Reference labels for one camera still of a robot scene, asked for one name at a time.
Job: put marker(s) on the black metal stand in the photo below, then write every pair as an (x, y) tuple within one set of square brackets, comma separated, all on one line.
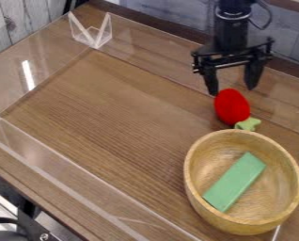
[(35, 231)]

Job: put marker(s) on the wooden bowl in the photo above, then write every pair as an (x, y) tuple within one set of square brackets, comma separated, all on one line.
[(270, 200)]

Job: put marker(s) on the red plush strawberry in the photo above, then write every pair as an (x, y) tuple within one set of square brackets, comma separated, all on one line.
[(233, 110)]

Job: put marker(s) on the green rectangular block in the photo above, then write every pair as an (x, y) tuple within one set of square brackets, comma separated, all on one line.
[(236, 182)]

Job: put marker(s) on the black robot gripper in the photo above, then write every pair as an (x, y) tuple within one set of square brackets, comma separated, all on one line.
[(234, 48)]

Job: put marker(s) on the clear acrylic enclosure wall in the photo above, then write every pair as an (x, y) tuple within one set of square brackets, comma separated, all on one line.
[(98, 123)]

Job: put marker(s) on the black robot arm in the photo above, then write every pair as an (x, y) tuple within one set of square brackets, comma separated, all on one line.
[(242, 7)]

